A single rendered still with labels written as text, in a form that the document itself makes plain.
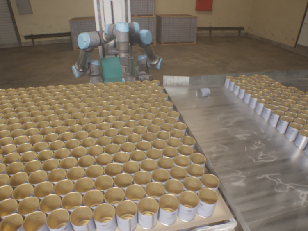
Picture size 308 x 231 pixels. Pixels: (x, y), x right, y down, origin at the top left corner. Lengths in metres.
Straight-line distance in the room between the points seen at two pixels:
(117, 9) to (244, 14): 9.68
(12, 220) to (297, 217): 0.97
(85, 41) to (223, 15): 9.61
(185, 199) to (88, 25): 7.41
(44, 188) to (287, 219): 0.89
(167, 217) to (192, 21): 8.00
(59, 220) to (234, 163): 0.75
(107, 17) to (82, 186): 1.69
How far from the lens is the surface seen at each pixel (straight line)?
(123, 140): 0.97
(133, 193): 0.78
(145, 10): 7.91
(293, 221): 0.91
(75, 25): 7.90
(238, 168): 0.99
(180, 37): 8.35
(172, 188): 0.80
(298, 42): 9.26
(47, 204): 0.81
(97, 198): 0.78
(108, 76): 2.21
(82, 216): 0.76
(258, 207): 0.88
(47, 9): 9.75
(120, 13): 2.19
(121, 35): 1.23
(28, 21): 10.03
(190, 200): 0.77
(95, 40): 1.65
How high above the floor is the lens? 1.75
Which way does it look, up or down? 32 degrees down
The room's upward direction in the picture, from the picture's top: straight up
